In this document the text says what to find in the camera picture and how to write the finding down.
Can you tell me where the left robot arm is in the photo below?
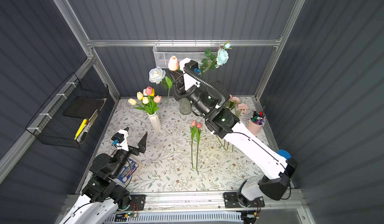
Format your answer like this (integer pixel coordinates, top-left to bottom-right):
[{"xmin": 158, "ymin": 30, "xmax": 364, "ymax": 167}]
[{"xmin": 60, "ymin": 127, "xmax": 148, "ymax": 224}]

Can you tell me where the blue illustrated book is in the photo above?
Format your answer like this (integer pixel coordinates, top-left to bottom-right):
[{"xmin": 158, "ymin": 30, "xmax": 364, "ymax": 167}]
[{"xmin": 116, "ymin": 158, "xmax": 142, "ymax": 186}]

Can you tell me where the black wire wall basket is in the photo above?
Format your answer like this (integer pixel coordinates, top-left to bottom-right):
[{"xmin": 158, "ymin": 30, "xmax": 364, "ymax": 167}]
[{"xmin": 26, "ymin": 74, "xmax": 109, "ymax": 148}]

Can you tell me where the white rose stem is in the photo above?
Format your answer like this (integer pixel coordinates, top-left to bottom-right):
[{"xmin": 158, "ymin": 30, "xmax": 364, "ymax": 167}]
[{"xmin": 149, "ymin": 67, "xmax": 173, "ymax": 89}]

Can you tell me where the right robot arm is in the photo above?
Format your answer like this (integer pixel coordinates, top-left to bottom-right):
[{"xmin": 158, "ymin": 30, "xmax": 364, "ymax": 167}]
[{"xmin": 168, "ymin": 56, "xmax": 298, "ymax": 207}]

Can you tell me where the pink pen bucket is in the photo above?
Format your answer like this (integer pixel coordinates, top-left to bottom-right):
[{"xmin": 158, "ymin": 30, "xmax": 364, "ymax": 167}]
[{"xmin": 247, "ymin": 107, "xmax": 266, "ymax": 135}]

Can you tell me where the large pink rose stem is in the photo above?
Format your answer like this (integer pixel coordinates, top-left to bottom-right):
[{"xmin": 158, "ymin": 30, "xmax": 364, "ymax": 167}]
[{"xmin": 226, "ymin": 95, "xmax": 240, "ymax": 110}]

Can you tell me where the white mesh wall basket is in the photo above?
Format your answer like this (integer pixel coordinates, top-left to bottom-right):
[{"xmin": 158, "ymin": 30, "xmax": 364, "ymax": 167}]
[{"xmin": 153, "ymin": 40, "xmax": 222, "ymax": 68}]

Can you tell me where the yellow marker in basket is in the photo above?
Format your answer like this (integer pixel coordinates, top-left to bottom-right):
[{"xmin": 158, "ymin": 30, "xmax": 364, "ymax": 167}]
[{"xmin": 75, "ymin": 119, "xmax": 88, "ymax": 140}]

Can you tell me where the single pink tulip stem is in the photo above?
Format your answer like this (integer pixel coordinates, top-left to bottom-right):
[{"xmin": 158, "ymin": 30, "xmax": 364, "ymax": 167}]
[{"xmin": 190, "ymin": 120, "xmax": 197, "ymax": 168}]

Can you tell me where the tulip bouquet pink and yellow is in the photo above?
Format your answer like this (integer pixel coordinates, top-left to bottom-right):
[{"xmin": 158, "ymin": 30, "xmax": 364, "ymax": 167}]
[{"xmin": 128, "ymin": 86, "xmax": 162, "ymax": 115}]

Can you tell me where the clear jar blue lid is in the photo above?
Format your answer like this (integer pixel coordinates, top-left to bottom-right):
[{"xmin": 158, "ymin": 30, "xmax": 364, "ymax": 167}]
[{"xmin": 277, "ymin": 149, "xmax": 292, "ymax": 160}]

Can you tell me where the pink carnation stem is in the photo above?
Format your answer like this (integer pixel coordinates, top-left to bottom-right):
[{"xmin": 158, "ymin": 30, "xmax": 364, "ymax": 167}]
[{"xmin": 216, "ymin": 136, "xmax": 234, "ymax": 152}]

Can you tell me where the pale pink rose stem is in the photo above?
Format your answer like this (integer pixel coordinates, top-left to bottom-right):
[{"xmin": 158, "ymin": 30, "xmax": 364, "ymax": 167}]
[{"xmin": 235, "ymin": 103, "xmax": 249, "ymax": 117}]

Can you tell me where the light blue rose stem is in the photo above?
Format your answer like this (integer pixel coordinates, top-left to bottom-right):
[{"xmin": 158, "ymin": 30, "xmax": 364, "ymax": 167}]
[{"xmin": 200, "ymin": 42, "xmax": 231, "ymax": 76}]

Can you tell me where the white ribbed ceramic vase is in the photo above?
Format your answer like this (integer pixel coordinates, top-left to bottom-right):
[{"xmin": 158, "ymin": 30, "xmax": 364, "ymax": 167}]
[{"xmin": 148, "ymin": 112, "xmax": 162, "ymax": 132}]

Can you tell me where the clear ribbed glass vase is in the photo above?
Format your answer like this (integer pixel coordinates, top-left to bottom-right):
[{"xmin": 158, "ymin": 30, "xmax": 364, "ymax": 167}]
[{"xmin": 179, "ymin": 98, "xmax": 192, "ymax": 115}]

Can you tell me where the black notebook in basket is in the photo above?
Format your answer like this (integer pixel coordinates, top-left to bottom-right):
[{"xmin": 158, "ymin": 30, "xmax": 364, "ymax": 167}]
[{"xmin": 63, "ymin": 96, "xmax": 104, "ymax": 120}]

